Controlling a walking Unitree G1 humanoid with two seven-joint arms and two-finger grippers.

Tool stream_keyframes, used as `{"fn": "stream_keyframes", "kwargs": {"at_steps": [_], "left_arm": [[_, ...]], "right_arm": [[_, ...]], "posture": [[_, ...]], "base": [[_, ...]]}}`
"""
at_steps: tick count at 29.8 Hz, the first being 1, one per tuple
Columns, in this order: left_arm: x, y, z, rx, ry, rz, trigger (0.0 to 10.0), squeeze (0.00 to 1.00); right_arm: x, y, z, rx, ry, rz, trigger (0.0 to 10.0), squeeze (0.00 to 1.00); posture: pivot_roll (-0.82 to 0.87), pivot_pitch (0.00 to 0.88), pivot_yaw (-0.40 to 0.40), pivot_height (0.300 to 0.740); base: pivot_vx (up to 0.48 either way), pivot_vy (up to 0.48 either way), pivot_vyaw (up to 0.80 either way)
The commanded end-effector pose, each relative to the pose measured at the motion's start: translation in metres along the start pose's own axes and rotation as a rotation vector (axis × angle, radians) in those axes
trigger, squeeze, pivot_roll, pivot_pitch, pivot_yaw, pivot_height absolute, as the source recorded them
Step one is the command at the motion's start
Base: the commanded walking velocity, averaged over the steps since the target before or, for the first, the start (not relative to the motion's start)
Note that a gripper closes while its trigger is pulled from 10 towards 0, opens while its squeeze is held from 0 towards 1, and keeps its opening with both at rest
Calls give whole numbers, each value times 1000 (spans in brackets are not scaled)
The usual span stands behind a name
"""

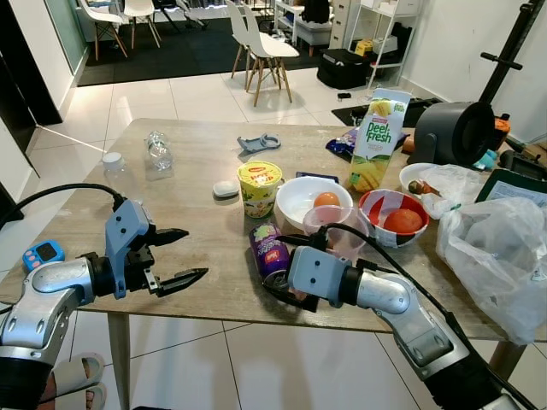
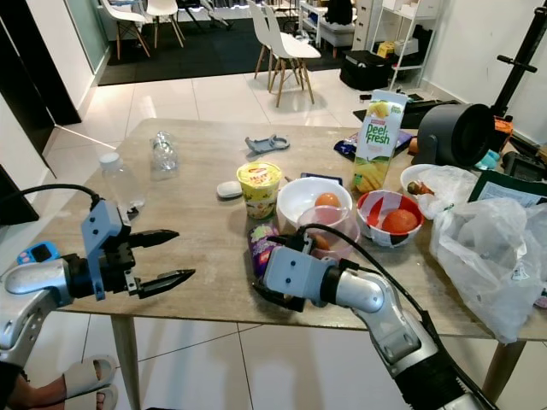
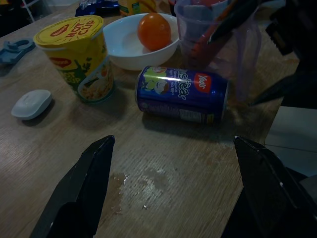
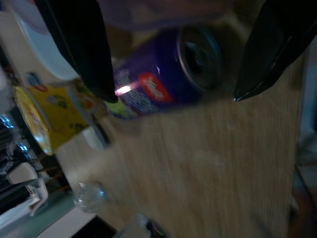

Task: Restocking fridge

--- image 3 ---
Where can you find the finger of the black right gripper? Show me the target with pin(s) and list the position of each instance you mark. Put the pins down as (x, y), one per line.
(230, 21)
(275, 90)

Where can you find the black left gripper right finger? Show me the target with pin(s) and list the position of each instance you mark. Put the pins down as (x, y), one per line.
(267, 198)

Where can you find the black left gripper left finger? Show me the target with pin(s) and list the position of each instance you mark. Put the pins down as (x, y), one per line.
(79, 193)

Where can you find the clear purple plastic cup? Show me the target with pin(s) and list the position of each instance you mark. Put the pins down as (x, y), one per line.
(193, 29)

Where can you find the purple drink can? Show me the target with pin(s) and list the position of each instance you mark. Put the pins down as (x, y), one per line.
(182, 95)

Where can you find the round orange fruit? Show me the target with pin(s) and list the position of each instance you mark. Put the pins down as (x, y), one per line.
(154, 31)

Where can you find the Peel Fresh juice carton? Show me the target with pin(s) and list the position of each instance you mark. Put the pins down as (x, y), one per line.
(137, 6)

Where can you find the large white bowl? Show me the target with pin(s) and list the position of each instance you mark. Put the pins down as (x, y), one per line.
(123, 52)

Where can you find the blue snack packet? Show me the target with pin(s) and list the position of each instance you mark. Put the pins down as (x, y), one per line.
(99, 6)

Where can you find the yellow instant noodle cup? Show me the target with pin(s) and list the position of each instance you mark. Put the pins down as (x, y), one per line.
(76, 57)

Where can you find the grey-blue plastic tool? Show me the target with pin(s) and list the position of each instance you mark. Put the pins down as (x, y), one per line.
(15, 50)

